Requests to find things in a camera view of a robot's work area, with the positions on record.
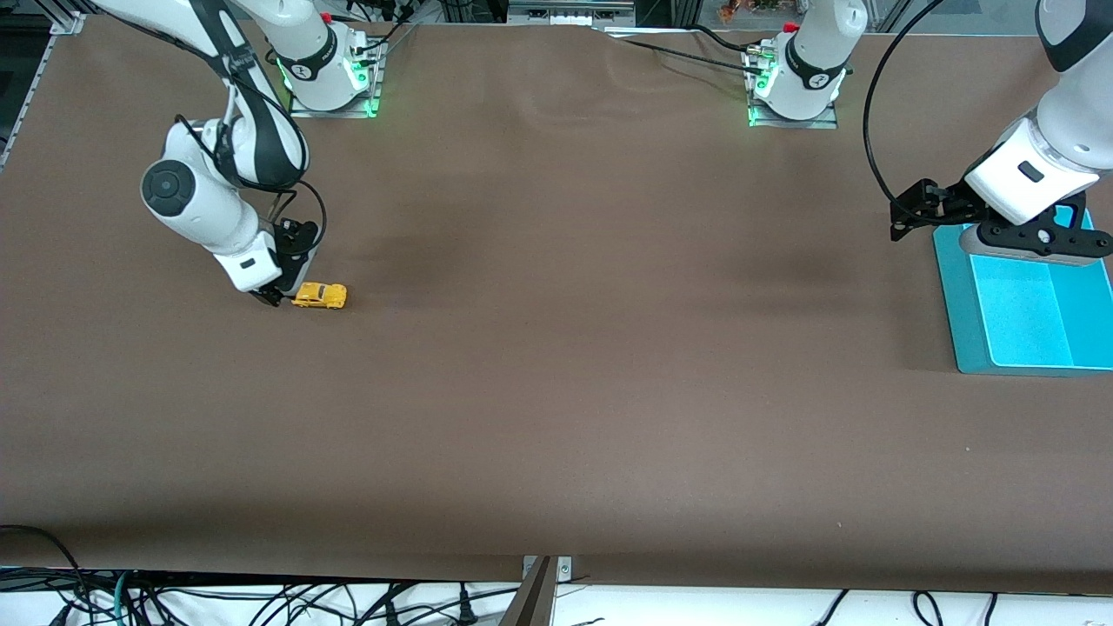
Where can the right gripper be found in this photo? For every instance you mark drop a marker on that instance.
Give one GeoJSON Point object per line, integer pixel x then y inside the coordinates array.
{"type": "Point", "coordinates": [290, 246]}

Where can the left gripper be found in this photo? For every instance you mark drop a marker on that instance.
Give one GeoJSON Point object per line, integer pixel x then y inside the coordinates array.
{"type": "Point", "coordinates": [950, 203]}

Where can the yellow beetle toy car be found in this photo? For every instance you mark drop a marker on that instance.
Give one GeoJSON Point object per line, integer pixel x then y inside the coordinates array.
{"type": "Point", "coordinates": [319, 296]}

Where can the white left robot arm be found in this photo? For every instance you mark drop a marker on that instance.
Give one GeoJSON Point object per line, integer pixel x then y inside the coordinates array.
{"type": "Point", "coordinates": [809, 61]}

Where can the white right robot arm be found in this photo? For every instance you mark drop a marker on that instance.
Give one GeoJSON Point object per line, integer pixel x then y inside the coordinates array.
{"type": "Point", "coordinates": [204, 204]}

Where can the teal plastic bin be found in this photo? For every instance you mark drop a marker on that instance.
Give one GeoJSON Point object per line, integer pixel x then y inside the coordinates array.
{"type": "Point", "coordinates": [1035, 322]}

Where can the orange object behind table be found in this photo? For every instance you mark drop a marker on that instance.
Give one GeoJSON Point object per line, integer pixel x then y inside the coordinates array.
{"type": "Point", "coordinates": [729, 10]}

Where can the grey slanted bar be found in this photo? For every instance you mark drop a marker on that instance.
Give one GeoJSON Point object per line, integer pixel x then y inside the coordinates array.
{"type": "Point", "coordinates": [530, 604]}

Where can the grey device behind table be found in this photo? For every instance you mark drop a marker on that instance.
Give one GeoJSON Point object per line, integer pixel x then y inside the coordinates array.
{"type": "Point", "coordinates": [565, 16]}

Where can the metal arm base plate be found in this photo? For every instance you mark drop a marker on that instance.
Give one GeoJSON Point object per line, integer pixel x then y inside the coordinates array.
{"type": "Point", "coordinates": [796, 125]}
{"type": "Point", "coordinates": [376, 96]}

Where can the aluminium corner bracket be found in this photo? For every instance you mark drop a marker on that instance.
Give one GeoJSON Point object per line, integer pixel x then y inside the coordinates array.
{"type": "Point", "coordinates": [65, 19]}

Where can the metal table edge bracket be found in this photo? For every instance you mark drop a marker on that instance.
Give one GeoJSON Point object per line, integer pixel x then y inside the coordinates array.
{"type": "Point", "coordinates": [565, 569]}

